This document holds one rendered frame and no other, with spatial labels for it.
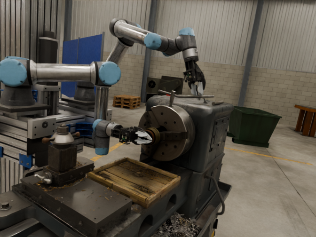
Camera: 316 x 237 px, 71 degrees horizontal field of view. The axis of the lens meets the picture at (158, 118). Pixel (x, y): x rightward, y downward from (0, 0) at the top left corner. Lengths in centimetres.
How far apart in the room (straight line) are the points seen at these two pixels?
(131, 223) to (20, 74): 77
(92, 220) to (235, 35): 1110
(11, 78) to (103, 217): 72
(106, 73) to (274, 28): 1092
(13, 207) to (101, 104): 68
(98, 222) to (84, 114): 102
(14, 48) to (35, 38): 13
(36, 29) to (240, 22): 1061
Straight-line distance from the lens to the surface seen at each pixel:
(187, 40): 116
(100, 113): 133
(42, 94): 151
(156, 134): 112
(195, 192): 142
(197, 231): 144
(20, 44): 155
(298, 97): 1173
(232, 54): 1134
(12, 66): 114
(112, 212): 74
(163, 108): 121
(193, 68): 114
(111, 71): 115
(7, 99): 130
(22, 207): 91
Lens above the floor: 138
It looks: 10 degrees down
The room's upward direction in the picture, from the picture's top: 7 degrees clockwise
